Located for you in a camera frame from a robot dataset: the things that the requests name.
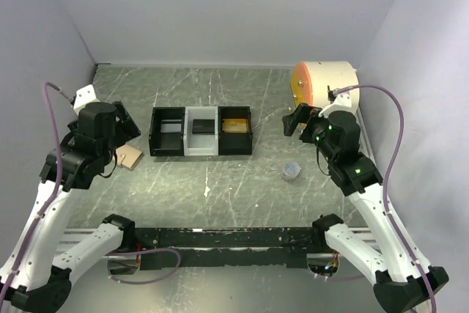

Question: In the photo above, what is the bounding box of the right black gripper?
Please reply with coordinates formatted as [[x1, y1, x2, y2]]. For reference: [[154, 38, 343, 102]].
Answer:
[[282, 102, 337, 162]]

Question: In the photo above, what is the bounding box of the tan leather card holder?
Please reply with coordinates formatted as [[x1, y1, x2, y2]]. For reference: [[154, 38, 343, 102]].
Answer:
[[116, 144, 144, 171]]

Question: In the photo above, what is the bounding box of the three-compartment black white tray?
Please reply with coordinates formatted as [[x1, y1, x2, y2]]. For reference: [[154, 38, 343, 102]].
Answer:
[[148, 106, 254, 157]]

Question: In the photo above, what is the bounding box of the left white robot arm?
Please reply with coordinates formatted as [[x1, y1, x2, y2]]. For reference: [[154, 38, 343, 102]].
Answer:
[[1, 101, 141, 312]]

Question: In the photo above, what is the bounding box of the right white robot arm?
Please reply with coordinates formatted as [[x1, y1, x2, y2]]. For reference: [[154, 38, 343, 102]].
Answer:
[[282, 103, 449, 312]]

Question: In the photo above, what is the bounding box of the silver card in tray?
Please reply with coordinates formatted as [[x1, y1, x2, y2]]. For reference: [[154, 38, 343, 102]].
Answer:
[[160, 119, 183, 133]]

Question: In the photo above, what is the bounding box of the black card in tray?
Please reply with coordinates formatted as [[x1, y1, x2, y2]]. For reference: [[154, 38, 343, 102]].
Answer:
[[191, 119, 215, 135]]

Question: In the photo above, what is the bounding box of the gold card in tray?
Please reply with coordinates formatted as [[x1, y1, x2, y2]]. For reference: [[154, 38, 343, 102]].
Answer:
[[222, 119, 248, 133]]

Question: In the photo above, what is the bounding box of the cream drum with orange face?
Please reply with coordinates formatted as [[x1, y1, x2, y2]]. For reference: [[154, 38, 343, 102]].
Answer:
[[289, 61, 360, 115]]

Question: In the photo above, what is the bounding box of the small clear plastic cap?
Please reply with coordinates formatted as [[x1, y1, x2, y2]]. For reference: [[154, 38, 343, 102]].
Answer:
[[281, 161, 301, 182]]

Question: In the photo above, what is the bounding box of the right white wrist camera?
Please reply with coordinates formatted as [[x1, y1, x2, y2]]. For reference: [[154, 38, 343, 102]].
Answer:
[[319, 89, 356, 118]]

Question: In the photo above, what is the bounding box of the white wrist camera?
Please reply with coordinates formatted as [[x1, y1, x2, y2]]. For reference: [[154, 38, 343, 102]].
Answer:
[[73, 84, 100, 114], [319, 89, 356, 118]]

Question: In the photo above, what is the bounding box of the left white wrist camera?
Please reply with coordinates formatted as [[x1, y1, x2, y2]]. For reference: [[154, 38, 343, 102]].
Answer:
[[73, 84, 100, 114]]

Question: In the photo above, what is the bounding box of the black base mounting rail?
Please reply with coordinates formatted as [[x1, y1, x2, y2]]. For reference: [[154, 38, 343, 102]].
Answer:
[[91, 227, 355, 272]]

